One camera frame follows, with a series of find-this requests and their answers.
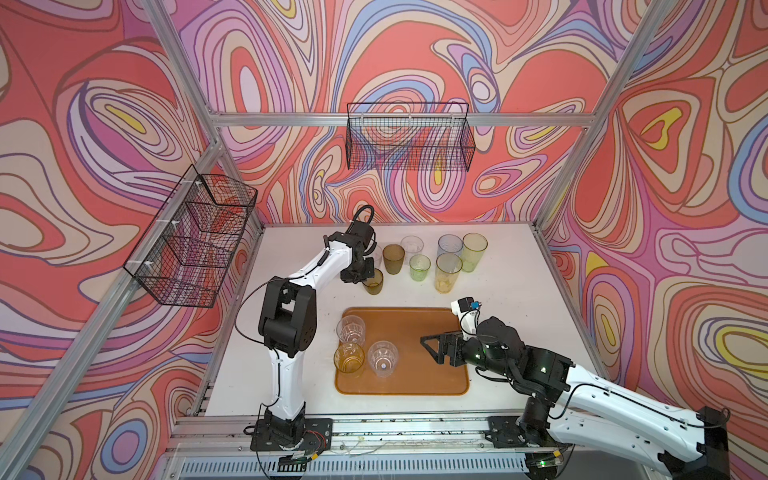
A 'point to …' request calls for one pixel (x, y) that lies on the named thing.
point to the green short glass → (419, 265)
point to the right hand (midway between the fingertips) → (435, 346)
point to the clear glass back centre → (412, 244)
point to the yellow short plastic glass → (349, 360)
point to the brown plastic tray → (417, 372)
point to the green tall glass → (474, 246)
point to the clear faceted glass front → (383, 357)
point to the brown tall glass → (393, 256)
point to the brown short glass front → (373, 285)
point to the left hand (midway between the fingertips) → (369, 275)
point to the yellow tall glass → (448, 267)
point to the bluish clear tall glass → (450, 243)
